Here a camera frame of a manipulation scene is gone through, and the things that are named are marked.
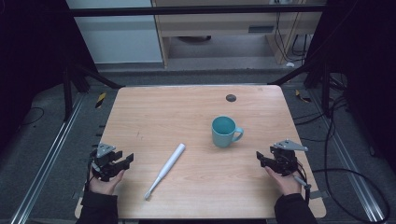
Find person's right hand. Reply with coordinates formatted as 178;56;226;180
264;165;303;197

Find yellow black tape strip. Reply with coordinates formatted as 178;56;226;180
294;89;312;104
94;91;107;109

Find long black floor cable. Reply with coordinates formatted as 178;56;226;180
312;92;391;224

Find white electric toothbrush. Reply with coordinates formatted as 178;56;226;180
143;142;187;202

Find black metal stand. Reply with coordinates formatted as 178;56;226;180
62;60;125;123
267;57;334;119

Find grey plug with black cable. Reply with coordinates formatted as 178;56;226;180
292;167;313;204

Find light wooden desk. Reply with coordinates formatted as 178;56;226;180
151;0;326;68

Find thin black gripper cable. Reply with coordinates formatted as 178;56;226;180
84;155;95;191

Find teal cup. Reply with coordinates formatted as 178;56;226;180
211;115;245;149

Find hanging black cables bundle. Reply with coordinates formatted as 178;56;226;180
274;11;314;63

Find black horizontal frame bar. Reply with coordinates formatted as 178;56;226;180
66;4;328;18

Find white cabinet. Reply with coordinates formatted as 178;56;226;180
65;0;164;64

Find aluminium floor rail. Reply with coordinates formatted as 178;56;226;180
306;90;387;223
9;92;86;224

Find person's left hand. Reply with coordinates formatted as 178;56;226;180
88;167;126;197

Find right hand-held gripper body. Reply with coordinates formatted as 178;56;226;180
268;138;309;177

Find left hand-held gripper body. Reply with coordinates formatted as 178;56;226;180
89;142;126;183

